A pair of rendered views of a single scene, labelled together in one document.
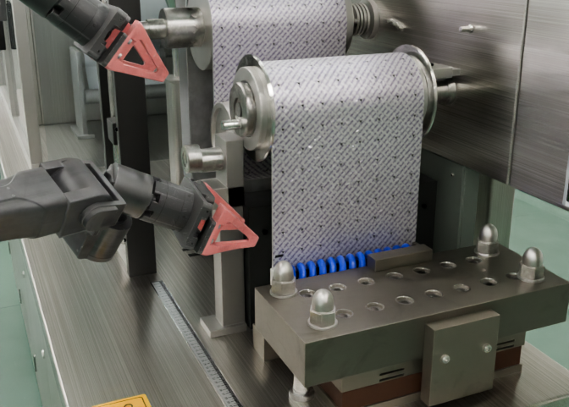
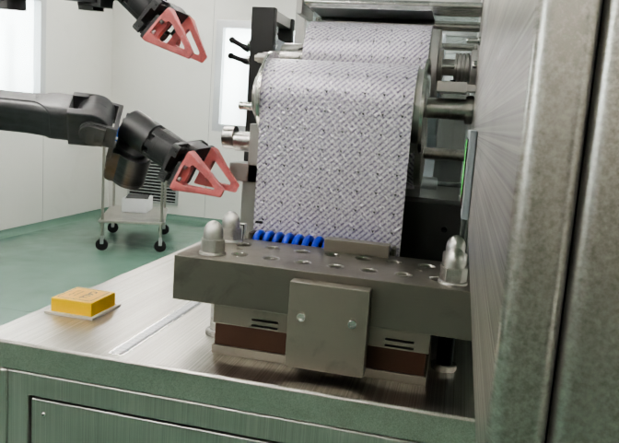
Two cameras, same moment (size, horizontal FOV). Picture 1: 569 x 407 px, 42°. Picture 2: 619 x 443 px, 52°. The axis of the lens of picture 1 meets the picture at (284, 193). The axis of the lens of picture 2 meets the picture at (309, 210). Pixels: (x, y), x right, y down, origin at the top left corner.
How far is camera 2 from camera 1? 73 cm
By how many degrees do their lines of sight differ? 37
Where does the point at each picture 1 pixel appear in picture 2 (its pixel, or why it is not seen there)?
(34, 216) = (42, 116)
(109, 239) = (123, 167)
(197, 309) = not seen: hidden behind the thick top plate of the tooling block
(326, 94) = (313, 83)
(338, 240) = (316, 223)
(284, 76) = (283, 65)
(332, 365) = (198, 286)
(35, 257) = not seen: hidden behind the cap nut
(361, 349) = (227, 280)
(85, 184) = (89, 108)
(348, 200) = (328, 187)
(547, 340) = not seen: outside the picture
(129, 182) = (134, 122)
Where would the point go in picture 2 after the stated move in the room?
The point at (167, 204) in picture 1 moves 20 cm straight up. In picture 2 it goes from (157, 144) to (162, 13)
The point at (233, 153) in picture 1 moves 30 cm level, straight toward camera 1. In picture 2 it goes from (255, 134) to (112, 131)
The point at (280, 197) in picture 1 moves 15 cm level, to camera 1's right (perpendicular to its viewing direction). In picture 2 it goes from (263, 168) to (342, 179)
